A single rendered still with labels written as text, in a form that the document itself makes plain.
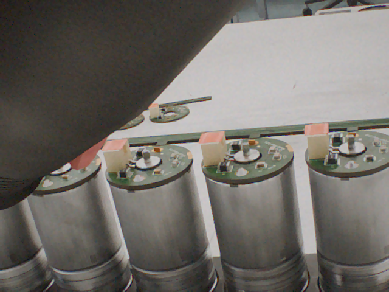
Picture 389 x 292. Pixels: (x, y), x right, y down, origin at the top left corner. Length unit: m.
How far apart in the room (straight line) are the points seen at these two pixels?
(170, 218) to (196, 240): 0.01
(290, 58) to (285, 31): 0.08
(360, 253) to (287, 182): 0.03
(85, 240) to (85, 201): 0.01
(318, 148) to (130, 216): 0.05
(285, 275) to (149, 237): 0.04
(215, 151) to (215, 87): 0.26
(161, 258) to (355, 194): 0.06
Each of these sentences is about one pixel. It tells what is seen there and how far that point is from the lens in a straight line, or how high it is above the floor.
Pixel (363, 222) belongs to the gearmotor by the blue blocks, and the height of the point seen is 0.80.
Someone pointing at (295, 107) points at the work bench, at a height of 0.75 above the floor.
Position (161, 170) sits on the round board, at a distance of 0.17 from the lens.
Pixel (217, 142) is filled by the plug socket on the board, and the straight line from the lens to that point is 0.17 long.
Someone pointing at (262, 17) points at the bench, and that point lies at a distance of 3.19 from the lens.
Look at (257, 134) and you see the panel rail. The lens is 0.19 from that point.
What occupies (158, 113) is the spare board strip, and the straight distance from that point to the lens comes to 0.40.
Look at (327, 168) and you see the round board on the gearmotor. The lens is 0.16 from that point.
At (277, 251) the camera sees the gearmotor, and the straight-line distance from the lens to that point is 0.18.
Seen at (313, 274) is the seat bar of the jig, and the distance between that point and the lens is 0.20.
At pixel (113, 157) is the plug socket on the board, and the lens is 0.18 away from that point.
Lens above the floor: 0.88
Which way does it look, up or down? 23 degrees down
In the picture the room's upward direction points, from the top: 11 degrees counter-clockwise
